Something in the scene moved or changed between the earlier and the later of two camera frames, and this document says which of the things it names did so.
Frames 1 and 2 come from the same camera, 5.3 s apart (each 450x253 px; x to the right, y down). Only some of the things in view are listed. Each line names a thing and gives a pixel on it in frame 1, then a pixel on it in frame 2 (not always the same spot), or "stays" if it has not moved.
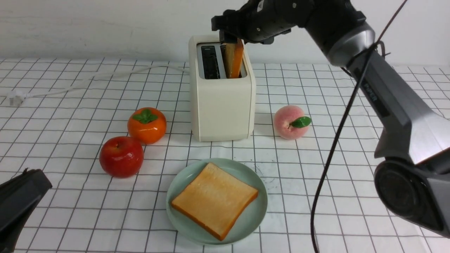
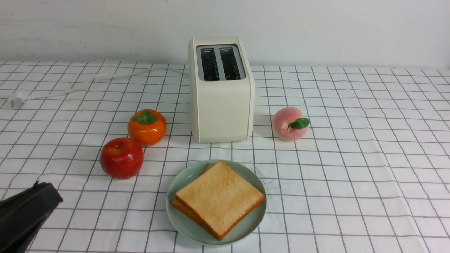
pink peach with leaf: [289, 121] stays
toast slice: [233, 53] to [220, 199]
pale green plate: [181, 177] stays
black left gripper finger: [19, 196] to [23, 215]
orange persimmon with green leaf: [147, 125] stays
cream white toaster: [224, 108] stays
